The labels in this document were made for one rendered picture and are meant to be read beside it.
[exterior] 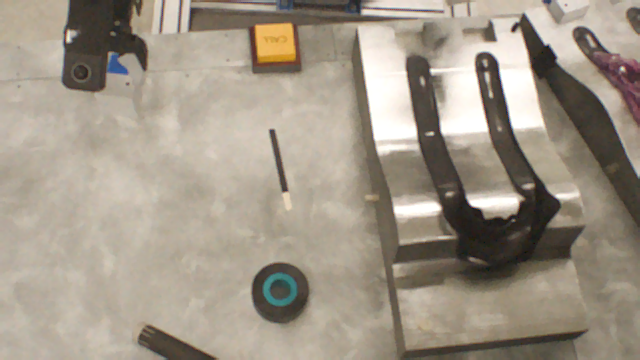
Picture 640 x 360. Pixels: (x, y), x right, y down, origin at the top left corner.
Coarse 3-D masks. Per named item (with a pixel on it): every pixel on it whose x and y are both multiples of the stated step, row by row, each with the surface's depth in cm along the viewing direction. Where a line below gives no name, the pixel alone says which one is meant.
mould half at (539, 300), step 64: (384, 64) 116; (448, 64) 117; (512, 64) 118; (384, 128) 112; (448, 128) 113; (384, 192) 107; (512, 192) 104; (576, 192) 105; (384, 256) 111; (448, 256) 106; (448, 320) 104; (512, 320) 104; (576, 320) 105
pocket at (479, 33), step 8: (480, 24) 122; (488, 24) 122; (464, 32) 123; (472, 32) 123; (480, 32) 123; (488, 32) 123; (464, 40) 122; (472, 40) 122; (480, 40) 123; (488, 40) 123; (496, 40) 120
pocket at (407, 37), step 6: (396, 30) 120; (402, 30) 121; (408, 30) 121; (414, 30) 121; (420, 30) 121; (426, 30) 120; (396, 36) 121; (402, 36) 121; (408, 36) 122; (414, 36) 122; (420, 36) 122; (426, 36) 120; (396, 42) 121; (402, 42) 121; (408, 42) 121; (414, 42) 121; (420, 42) 121; (426, 42) 120
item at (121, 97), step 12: (108, 72) 105; (120, 72) 105; (108, 84) 103; (120, 84) 103; (132, 84) 103; (96, 96) 103; (108, 96) 102; (120, 96) 102; (132, 96) 103; (108, 108) 105; (120, 108) 105; (132, 108) 105
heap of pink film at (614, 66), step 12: (600, 60) 121; (612, 60) 120; (624, 60) 119; (612, 72) 118; (624, 72) 117; (636, 72) 117; (624, 84) 116; (636, 84) 114; (636, 96) 115; (636, 108) 115
